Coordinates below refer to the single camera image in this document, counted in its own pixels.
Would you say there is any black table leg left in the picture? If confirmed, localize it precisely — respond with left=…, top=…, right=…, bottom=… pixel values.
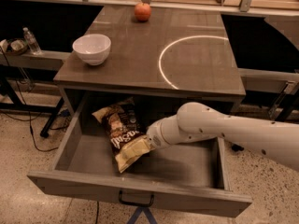
left=40, top=98, right=64, bottom=138

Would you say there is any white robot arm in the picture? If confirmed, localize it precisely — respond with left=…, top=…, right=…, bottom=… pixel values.
left=147, top=102, right=299, bottom=171

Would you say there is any black floor cable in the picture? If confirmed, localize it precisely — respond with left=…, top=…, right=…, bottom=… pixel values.
left=0, top=47, right=70, bottom=153

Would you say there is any grey counter cabinet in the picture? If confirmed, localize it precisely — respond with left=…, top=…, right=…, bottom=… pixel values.
left=54, top=6, right=246, bottom=126

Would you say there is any clear plastic water bottle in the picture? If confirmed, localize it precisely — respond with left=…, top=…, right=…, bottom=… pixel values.
left=22, top=27, right=42, bottom=55

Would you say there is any grey left side bench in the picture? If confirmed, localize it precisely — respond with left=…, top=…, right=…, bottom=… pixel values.
left=0, top=50, right=70, bottom=71

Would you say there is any white bowl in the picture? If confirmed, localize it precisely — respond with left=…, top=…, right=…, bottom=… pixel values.
left=72, top=34, right=111, bottom=65

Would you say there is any red apple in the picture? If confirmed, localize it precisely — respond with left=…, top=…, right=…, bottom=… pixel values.
left=134, top=3, right=151, bottom=21

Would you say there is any brown chip bag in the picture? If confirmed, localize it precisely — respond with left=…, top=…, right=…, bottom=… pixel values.
left=93, top=97, right=154, bottom=173

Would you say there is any grey open drawer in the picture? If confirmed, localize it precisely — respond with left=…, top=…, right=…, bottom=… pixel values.
left=28, top=92, right=252, bottom=217

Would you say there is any black table leg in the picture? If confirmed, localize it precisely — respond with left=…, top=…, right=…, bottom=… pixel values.
left=40, top=98, right=64, bottom=138
left=232, top=144, right=244, bottom=152

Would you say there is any grey bench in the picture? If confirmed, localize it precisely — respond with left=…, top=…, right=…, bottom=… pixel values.
left=238, top=68, right=299, bottom=94
left=0, top=50, right=70, bottom=71

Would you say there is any black table leg right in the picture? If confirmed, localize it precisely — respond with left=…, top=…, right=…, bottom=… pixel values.
left=232, top=144, right=244, bottom=152

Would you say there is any black drawer handle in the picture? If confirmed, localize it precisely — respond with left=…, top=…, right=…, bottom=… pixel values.
left=118, top=189, right=155, bottom=207

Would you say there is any small bowl with items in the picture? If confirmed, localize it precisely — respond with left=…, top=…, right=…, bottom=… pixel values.
left=0, top=38, right=27, bottom=56

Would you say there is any grey right side bench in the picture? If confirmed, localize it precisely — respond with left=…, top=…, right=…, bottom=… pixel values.
left=238, top=68, right=299, bottom=94

